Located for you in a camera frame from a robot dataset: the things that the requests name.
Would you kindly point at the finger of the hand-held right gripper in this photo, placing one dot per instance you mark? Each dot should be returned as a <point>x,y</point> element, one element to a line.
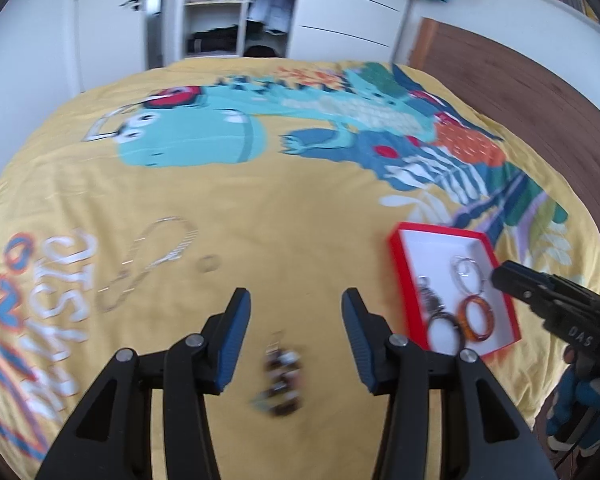
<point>522,282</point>

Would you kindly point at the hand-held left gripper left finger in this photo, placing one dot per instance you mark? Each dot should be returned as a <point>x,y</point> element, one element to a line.
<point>235,340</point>

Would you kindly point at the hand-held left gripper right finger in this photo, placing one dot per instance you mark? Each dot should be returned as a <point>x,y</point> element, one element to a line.
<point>360,340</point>

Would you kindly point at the dark brown bangle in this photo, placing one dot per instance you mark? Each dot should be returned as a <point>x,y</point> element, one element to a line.
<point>432,340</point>

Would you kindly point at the amber bangle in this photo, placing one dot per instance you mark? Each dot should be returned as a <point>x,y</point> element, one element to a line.
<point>464,327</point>

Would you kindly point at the red jewelry box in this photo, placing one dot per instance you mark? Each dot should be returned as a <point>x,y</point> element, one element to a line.
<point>430,250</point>

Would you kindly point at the person's right hand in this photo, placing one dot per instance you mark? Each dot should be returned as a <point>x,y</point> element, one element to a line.
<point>577,400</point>

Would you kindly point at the yellow printed blanket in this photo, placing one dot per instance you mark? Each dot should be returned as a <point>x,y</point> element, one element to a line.
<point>280,210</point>

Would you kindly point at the wooden headboard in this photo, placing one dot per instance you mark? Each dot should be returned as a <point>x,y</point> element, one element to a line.
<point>530,85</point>

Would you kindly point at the black bag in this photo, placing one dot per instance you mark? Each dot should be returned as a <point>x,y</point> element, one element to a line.
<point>259,52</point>

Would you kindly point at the folded dark clothes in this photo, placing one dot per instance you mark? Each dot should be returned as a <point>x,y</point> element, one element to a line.
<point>212,41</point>

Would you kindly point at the white wardrobe shelf unit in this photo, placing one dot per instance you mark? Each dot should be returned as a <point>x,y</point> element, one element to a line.
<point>246,10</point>

